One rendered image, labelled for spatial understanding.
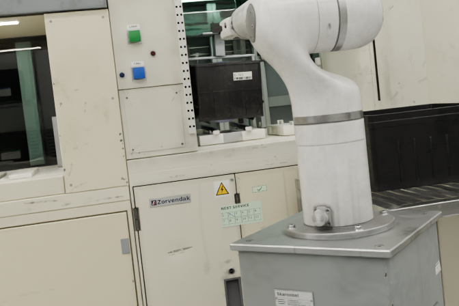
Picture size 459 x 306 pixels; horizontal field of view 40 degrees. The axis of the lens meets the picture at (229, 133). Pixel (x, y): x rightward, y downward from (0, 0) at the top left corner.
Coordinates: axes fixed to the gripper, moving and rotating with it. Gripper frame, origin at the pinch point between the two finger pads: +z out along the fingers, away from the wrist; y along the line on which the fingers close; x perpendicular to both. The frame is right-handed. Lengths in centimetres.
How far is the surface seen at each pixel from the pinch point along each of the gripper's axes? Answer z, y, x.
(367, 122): -38, 20, -27
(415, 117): -40, 30, -27
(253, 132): 21.7, 7.7, -29.5
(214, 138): 21.7, -4.9, -30.2
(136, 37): 1.0, -26.6, 0.8
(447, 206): -60, 25, -44
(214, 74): 21.0, -2.8, -10.4
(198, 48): 92, 5, 4
